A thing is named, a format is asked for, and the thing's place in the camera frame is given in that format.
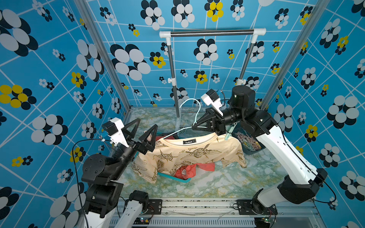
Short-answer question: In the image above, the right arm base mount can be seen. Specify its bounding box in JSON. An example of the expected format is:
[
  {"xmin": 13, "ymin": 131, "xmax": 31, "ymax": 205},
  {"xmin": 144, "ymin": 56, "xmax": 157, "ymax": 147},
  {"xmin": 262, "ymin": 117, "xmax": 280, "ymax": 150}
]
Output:
[{"xmin": 232, "ymin": 199, "xmax": 278, "ymax": 216}]

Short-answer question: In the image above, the dark grey clothespin tray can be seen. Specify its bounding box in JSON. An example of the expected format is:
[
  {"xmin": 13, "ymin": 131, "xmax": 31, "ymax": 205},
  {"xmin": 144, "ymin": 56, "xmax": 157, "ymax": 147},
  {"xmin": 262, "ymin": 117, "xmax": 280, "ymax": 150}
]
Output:
[{"xmin": 233, "ymin": 130, "xmax": 264, "ymax": 155}]

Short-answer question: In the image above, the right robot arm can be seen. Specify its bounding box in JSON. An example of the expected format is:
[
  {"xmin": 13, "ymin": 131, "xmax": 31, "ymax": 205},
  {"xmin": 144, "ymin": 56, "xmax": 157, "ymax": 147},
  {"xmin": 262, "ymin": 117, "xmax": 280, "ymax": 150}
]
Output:
[{"xmin": 192, "ymin": 85, "xmax": 328, "ymax": 214}]

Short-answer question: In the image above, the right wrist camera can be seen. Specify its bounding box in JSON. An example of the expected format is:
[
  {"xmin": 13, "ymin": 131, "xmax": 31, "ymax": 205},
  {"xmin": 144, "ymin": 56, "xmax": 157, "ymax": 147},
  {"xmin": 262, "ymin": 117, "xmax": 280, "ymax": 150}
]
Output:
[{"xmin": 201, "ymin": 89, "xmax": 223, "ymax": 116}]

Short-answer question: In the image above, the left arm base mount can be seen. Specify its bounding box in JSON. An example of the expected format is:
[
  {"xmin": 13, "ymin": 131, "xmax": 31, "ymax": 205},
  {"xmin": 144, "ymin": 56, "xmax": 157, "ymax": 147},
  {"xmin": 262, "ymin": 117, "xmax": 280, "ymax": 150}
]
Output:
[{"xmin": 140, "ymin": 199, "xmax": 163, "ymax": 216}]

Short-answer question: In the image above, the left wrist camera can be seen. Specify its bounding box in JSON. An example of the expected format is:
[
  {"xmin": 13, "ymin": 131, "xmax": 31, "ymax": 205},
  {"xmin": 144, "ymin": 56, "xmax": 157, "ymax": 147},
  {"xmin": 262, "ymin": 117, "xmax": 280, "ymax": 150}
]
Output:
[{"xmin": 102, "ymin": 118, "xmax": 129, "ymax": 148}]

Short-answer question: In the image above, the beige compass print t-shirt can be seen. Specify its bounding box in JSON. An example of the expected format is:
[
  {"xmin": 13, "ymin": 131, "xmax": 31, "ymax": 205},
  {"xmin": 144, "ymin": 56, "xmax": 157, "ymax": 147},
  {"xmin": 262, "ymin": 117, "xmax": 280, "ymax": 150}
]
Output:
[{"xmin": 132, "ymin": 133, "xmax": 247, "ymax": 184}]

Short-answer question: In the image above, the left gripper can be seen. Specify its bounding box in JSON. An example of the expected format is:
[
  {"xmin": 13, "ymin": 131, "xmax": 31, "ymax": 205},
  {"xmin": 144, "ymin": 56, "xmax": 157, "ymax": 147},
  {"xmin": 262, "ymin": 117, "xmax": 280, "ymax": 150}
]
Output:
[{"xmin": 111, "ymin": 117, "xmax": 157, "ymax": 181}]

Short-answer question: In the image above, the mint green wire hanger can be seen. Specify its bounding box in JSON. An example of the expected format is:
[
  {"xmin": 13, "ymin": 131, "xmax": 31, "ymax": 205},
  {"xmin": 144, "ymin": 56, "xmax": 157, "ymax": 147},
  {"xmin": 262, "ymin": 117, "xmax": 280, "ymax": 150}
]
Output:
[{"xmin": 162, "ymin": 98, "xmax": 202, "ymax": 139}]

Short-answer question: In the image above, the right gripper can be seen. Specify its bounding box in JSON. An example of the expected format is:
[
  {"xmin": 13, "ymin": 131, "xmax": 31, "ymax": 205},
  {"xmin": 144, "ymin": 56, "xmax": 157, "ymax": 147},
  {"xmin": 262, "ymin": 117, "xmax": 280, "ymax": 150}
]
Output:
[{"xmin": 193, "ymin": 109, "xmax": 246, "ymax": 138}]

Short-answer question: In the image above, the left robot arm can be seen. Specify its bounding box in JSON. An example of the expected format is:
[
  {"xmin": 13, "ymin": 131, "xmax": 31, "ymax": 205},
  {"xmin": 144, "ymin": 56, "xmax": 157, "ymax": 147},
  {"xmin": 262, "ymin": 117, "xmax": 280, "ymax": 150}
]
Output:
[{"xmin": 81, "ymin": 118, "xmax": 158, "ymax": 228}]

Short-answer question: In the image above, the red garment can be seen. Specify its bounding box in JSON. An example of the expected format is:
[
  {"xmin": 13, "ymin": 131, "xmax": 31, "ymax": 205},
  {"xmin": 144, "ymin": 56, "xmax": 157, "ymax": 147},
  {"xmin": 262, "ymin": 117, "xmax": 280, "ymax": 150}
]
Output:
[{"xmin": 174, "ymin": 162, "xmax": 215, "ymax": 180}]

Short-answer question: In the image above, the pile of coloured clothespins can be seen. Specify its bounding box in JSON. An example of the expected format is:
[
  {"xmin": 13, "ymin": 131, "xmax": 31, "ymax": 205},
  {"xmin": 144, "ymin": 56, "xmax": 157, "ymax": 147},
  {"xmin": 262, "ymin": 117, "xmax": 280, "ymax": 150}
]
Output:
[{"xmin": 236, "ymin": 132, "xmax": 262, "ymax": 151}]

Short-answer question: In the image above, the teal laundry basket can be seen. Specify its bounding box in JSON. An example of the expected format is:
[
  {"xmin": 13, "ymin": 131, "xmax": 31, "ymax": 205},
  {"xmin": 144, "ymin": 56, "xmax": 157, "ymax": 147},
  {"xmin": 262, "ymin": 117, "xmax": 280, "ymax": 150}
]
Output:
[{"xmin": 157, "ymin": 173, "xmax": 191, "ymax": 183}]

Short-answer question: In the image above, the metal clothes rack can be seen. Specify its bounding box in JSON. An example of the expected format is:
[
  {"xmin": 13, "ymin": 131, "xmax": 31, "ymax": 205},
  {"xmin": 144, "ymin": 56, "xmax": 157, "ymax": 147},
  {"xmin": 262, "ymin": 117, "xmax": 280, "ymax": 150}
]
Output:
[{"xmin": 159, "ymin": 28, "xmax": 267, "ymax": 117}]

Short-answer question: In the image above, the mint green clothespin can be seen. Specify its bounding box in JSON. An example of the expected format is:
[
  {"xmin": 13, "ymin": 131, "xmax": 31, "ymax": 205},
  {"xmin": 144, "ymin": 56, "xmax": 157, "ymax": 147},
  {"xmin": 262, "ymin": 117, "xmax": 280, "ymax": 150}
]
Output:
[{"xmin": 225, "ymin": 126, "xmax": 234, "ymax": 140}]

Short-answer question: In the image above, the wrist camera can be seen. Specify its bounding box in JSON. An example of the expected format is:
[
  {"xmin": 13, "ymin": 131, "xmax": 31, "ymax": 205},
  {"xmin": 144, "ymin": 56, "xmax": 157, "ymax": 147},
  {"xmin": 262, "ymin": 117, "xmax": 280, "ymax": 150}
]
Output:
[
  {"xmin": 102, "ymin": 118, "xmax": 129, "ymax": 148},
  {"xmin": 201, "ymin": 89, "xmax": 223, "ymax": 116}
]

